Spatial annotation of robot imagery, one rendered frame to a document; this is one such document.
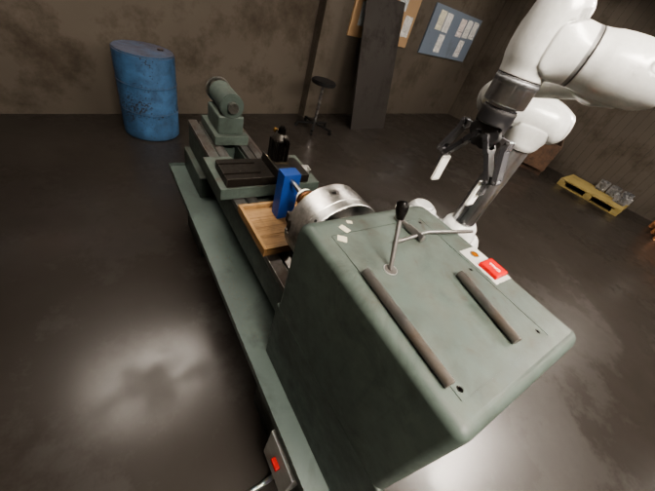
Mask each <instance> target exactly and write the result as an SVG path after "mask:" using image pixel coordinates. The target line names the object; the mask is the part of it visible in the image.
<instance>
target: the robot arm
mask: <svg viewBox="0 0 655 491"><path fill-rule="evenodd" d="M596 7H597V0H537V1H536V2H535V3H534V5H533V6H532V7H531V9H530V10H529V11H528V13H527V15H526V16H525V17H524V18H523V20H522V21H521V22H520V25H519V26H518V28H517V30H516V31H515V33H514V35H513V37H512V38H511V40H510V42H509V44H508V46H507V49H506V51H505V53H504V57H503V60H502V63H501V65H500V67H499V69H498V71H497V72H496V74H495V77H494V78H493V80H491V81H489V82H488V83H487V84H485V85H484V86H483V87H482V89H481V90H480V92H479V95H478V98H477V108H478V111H479V113H478V115H477V118H476V120H475V121H472V120H471V118H469V117H462V118H461V120H460V122H459V124H458V125H457V127H456V128H455V129H454V130H453V131H452V132H451V133H450V134H449V135H448V136H447V137H446V138H445V139H444V140H443V141H442V142H441V143H440V144H439V145H438V146H437V149H439V150H440V151H441V155H440V157H439V158H438V160H437V162H436V166H437V167H436V169H435V171H434V172H433V174H432V176H431V179H432V180H435V179H439V178H440V176H441V174H442V173H443V170H444V168H445V166H446V165H447V163H448V161H449V159H450V158H451V156H449V155H450V154H451V153H452V152H454V151H456V150H458V149H459V148H461V147H463V146H465V145H466V144H468V143H470V142H471V143H472V144H474V145H477V146H478V147H479V148H480V149H482V153H483V172H482V174H481V175H480V177H479V178H478V180H477V181H476V183H475V184H474V185H473V187H472V188H471V190H470V191H469V193H468V194H467V196H466V197H465V199H464V200H463V202H462V203H461V205H460V206H459V208H458V209H457V211H456V212H453V213H450V214H448V215H447V216H446V217H445V218H444V219H441V218H439V217H438V216H437V215H436V210H435V208H434V206H433V205H432V204H431V203H430V202H428V201H427V200H424V199H415V200H413V201H411V202H409V206H410V207H415V206H419V207H424V208H425V209H427V210H428V211H430V212H431V213H432V214H434V215H435V216H436V217H437V218H438V219H439V220H440V221H442V222H443V223H444V224H446V225H447V226H448V227H449V228H451V229H452V230H473V231H474V232H473V233H468V234H458V235H459V236H460V237H462V238H463V239H464V240H465V241H466V242H468V243H469V244H470V245H471V246H474V247H475V248H478V243H479V241H478V237H477V236H476V235H475V234H476V232H477V226H476V222H477V221H478V219H479V218H480V217H481V216H482V214H483V213H484V211H485V210H486V209H487V207H488V206H489V205H490V203H491V202H492V201H493V199H494V198H495V197H496V195H497V194H498V193H499V192H500V190H501V189H502V188H503V187H504V186H505V184H506V183H507V182H508V180H509V179H510V178H511V176H512V175H513V174H514V172H515V171H516V170H517V168H518V167H519V166H520V164H521V163H522V162H523V160H524V159H525V158H526V156H527V155H528V154H530V153H532V152H534V151H536V150H537V149H538V148H540V147H541V146H543V145H544V144H547V145H552V144H556V143H558V142H560V141H562V140H563V139H565V138H566V137H567V135H568V134H569V133H570V131H571V129H572V128H573V126H574V124H575V121H576V117H575V115H574V114H573V113H572V111H571V110H570V109H569V108H568V107H567V106H566V105H565V104H564V103H563V102H561V101H560V100H559V99H576V100H577V101H578V102H580V103H581V104H584V105H587V106H598V107H605V108H610V109H613V108H619V109H623V110H646V109H651V108H653V107H655V37H653V36H650V35H647V34H644V33H640V32H637V31H633V30H630V29H626V28H616V27H611V26H607V25H604V24H601V23H599V22H597V21H595V20H593V19H591V16H592V14H593V13H594V11H595V9H596ZM469 127H470V133H468V134H467V135H465V136H463V137H462V138H461V139H460V140H458V141H456V142H455V143H453V144H451V145H450V146H448V145H449V144H450V143H452V142H453V141H454V140H455V139H456V138H457V137H458V136H459V135H460V134H461V133H462V132H463V131H465V130H466V129H467V128H469ZM498 143H501V145H500V147H499V148H498V150H497V151H496V152H495V146H496V144H498ZM447 146H448V147H447ZM494 153H495V154H494Z"/></svg>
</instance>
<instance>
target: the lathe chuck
mask: <svg viewBox="0 0 655 491"><path fill-rule="evenodd" d="M330 190H336V191H338V192H339V195H337V196H332V195H331V194H330V193H329V191H330ZM349 199H357V200H362V201H364V200H363V199H362V198H361V197H360V196H359V195H358V194H357V193H356V192H355V191H353V190H352V188H351V187H349V186H347V185H344V184H331V185H327V186H324V187H321V188H319V189H317V190H315V191H313V192H312V193H310V194H309V195H307V196H306V197H305V198H303V199H302V200H301V201H300V202H299V203H298V204H297V205H296V206H295V208H294V209H293V210H292V212H291V213H290V215H289V218H288V221H291V223H290V224H291V225H290V228H289V231H288V229H287V227H285V239H286V242H287V243H288V245H289V247H290V249H291V250H292V252H293V251H294V247H295V244H296V240H297V236H298V233H299V231H300V229H301V228H302V227H303V226H304V225H306V224H308V222H309V221H310V220H311V219H312V218H313V217H314V216H315V215H317V214H318V213H319V212H320V211H322V210H323V209H325V208H327V207H329V206H330V205H333V204H335V203H337V202H340V201H344V200H349Z"/></svg>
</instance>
